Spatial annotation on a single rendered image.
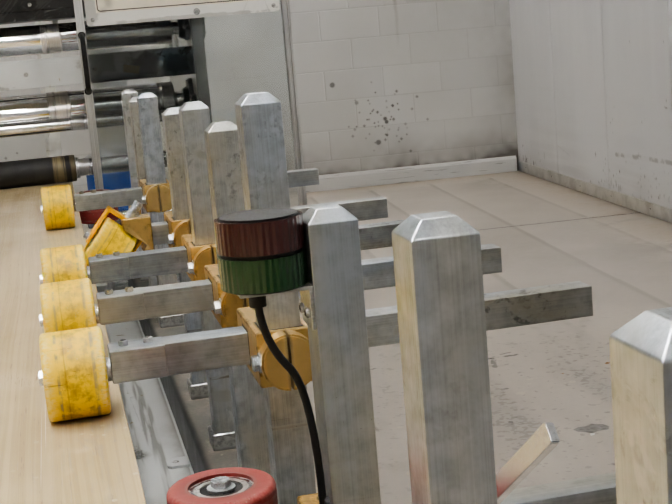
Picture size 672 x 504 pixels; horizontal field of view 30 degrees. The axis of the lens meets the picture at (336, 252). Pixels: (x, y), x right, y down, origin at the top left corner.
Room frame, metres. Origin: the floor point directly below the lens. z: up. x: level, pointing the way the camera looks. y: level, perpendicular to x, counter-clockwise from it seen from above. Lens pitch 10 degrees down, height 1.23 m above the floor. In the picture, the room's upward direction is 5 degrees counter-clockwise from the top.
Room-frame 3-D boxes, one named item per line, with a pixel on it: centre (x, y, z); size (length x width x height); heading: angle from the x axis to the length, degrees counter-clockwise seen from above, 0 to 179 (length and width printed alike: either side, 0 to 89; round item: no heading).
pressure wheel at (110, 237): (1.84, 0.34, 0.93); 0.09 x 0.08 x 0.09; 102
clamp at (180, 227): (1.85, 0.22, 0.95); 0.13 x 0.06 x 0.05; 12
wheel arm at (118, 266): (1.63, 0.11, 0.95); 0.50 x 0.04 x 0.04; 102
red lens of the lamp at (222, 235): (0.84, 0.05, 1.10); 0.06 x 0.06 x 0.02
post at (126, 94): (2.80, 0.43, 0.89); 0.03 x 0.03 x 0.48; 12
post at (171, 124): (1.83, 0.22, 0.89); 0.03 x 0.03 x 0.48; 12
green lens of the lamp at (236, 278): (0.84, 0.05, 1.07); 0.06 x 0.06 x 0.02
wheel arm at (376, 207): (1.89, 0.10, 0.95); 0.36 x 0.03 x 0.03; 102
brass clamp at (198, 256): (1.60, 0.17, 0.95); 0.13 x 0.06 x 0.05; 12
